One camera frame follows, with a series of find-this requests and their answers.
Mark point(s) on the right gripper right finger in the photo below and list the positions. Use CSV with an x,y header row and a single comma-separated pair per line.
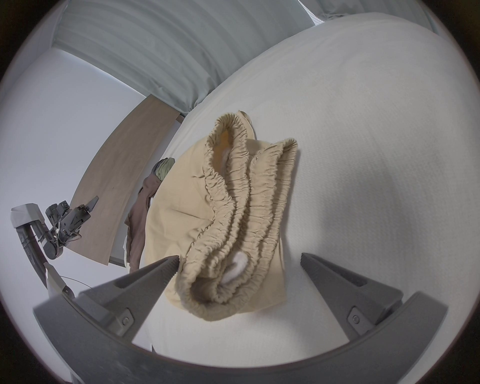
x,y
350,294

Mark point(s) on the green garment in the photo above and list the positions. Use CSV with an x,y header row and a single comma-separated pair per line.
x,y
167,168

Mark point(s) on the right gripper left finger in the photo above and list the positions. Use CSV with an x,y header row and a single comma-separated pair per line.
x,y
129,300

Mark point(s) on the tan shorts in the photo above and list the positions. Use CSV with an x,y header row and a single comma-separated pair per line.
x,y
210,232

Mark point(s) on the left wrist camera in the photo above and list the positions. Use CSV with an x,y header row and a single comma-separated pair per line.
x,y
63,208

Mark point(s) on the brown garment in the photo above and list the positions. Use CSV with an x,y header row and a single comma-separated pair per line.
x,y
140,225

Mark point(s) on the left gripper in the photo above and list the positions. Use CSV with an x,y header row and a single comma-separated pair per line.
x,y
77,220

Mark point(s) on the bed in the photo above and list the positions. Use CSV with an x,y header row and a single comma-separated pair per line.
x,y
375,150

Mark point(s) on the pale green curtain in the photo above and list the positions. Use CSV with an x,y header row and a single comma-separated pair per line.
x,y
168,45
375,9

